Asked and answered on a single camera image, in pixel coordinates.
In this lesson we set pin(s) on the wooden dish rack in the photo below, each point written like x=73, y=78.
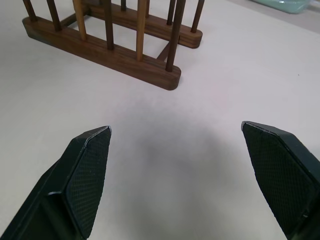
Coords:
x=105, y=47

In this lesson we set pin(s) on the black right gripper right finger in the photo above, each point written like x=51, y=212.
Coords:
x=282, y=172

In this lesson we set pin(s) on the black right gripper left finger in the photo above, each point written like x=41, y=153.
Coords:
x=75, y=180

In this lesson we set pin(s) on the pale green object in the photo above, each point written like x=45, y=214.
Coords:
x=282, y=5

